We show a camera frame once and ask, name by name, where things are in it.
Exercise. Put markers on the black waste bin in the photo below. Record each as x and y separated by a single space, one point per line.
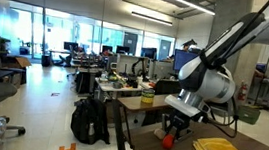
45 60

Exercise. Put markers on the black lamp shade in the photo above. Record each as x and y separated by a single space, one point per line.
189 43

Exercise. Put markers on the open cardboard box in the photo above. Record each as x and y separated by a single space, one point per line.
18 62

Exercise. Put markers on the grey metal chair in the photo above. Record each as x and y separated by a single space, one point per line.
221 111

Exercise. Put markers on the red fire extinguisher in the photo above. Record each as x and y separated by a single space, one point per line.
242 91

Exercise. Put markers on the green plastic basket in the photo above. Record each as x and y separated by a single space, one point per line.
249 114

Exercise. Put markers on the small black robot arm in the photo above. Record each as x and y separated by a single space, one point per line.
141 64

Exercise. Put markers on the large blue screen monitor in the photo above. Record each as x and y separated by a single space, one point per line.
183 58

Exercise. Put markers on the black desk pedestal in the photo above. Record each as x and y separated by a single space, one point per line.
85 81

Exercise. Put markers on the red ball toy green stem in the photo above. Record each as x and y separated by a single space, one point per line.
167 141

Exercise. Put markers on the brown wooden side table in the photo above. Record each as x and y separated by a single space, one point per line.
131 103

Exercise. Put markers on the black backpack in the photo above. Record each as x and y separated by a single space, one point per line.
89 120

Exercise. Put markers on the black computer monitor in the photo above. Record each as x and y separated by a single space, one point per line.
148 52
70 46
122 49
107 48

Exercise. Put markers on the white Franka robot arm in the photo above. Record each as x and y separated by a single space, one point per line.
214 83

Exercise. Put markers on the yellow labelled tin can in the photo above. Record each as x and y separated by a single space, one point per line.
147 96

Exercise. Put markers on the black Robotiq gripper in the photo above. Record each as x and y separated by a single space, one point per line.
179 121

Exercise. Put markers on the white cluttered desk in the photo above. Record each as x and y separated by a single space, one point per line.
116 87

